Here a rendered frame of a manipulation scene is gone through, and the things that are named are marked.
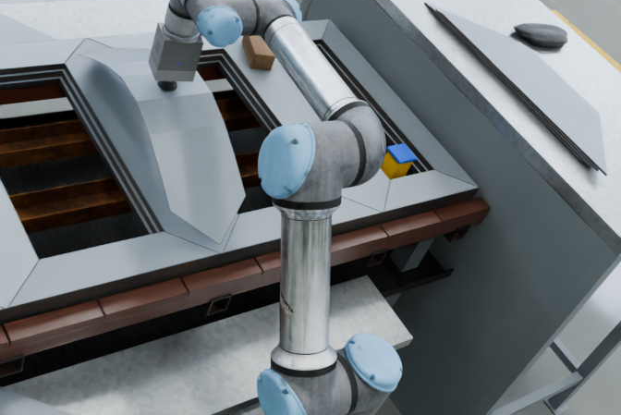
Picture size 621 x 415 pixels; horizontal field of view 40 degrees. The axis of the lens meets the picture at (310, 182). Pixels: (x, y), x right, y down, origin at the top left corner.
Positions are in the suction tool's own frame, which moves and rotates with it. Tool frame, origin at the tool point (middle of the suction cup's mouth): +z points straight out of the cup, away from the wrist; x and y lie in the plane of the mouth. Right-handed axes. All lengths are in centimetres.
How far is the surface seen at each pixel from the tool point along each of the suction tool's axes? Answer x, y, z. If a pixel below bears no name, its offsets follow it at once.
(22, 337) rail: 47, 34, 20
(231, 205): 25.5, -10.2, 10.2
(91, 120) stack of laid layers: -9.6, 12.0, 17.5
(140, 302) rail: 41.4, 11.2, 19.9
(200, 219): 28.3, -2.8, 11.0
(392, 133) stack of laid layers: -6, -69, 18
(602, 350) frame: 40, -148, 70
